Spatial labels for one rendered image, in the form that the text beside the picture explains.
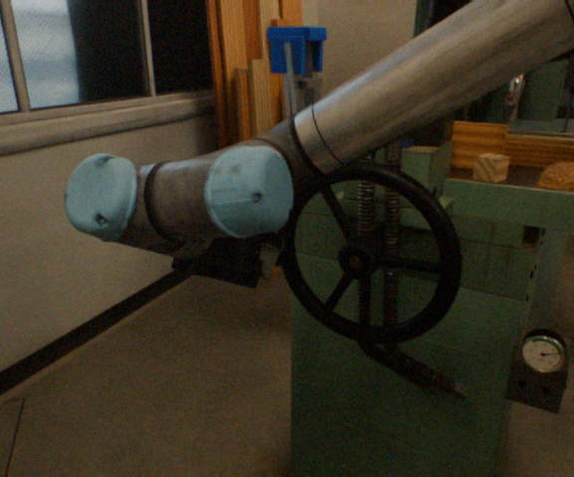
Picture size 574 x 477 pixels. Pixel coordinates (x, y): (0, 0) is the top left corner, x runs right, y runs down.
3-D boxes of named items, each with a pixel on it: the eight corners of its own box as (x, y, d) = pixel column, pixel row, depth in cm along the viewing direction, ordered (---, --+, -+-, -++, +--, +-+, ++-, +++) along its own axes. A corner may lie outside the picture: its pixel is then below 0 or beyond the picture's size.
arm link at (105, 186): (124, 231, 41) (50, 238, 44) (203, 252, 51) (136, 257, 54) (132, 139, 43) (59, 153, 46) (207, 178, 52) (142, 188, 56)
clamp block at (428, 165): (340, 198, 83) (342, 143, 80) (368, 180, 94) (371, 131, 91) (429, 212, 76) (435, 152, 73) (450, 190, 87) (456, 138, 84)
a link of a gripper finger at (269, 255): (270, 278, 76) (239, 270, 68) (280, 240, 76) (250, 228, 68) (288, 283, 74) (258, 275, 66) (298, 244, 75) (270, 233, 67)
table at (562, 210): (227, 196, 95) (226, 164, 93) (303, 164, 120) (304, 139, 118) (602, 259, 67) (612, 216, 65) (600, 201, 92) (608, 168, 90)
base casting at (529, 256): (289, 250, 104) (289, 209, 100) (383, 186, 150) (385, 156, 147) (526, 302, 83) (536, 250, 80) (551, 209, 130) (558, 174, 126)
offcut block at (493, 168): (484, 175, 85) (487, 152, 84) (505, 180, 82) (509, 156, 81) (472, 178, 83) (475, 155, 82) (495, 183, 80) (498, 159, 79)
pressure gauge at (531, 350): (514, 376, 81) (523, 331, 78) (517, 363, 84) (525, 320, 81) (559, 388, 78) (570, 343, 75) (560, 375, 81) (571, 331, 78)
